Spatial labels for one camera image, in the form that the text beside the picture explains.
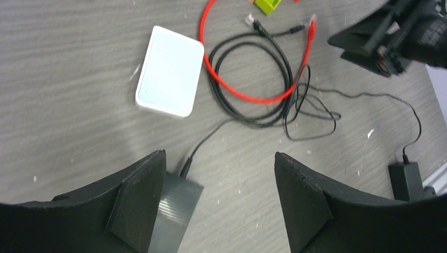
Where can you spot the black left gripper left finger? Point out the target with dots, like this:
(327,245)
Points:
(114,214)

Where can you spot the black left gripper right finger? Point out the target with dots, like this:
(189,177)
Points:
(324,215)

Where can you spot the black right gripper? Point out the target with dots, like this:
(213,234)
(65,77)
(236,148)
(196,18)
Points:
(396,34)

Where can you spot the black network switch blue ports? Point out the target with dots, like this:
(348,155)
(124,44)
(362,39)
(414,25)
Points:
(178,201)

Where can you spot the white router box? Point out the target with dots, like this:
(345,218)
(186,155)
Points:
(170,73)

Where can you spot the black power adapter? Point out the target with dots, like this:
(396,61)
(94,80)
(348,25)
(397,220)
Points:
(406,181)

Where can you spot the green lego brick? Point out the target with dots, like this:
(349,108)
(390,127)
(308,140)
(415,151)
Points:
(267,6)

